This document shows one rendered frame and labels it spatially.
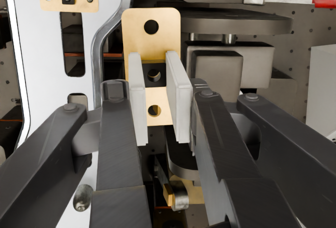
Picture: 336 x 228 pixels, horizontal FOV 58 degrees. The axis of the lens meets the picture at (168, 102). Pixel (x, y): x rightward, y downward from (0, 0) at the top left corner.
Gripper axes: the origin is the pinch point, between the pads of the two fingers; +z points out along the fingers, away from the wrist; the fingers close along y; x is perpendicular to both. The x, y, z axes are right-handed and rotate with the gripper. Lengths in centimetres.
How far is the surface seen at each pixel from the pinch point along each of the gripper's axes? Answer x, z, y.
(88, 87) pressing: -10.8, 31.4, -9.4
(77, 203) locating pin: -29.8, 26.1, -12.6
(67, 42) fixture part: -5.9, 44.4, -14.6
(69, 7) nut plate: 1.7, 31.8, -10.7
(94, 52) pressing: -5.0, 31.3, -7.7
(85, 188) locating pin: -29.3, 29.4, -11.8
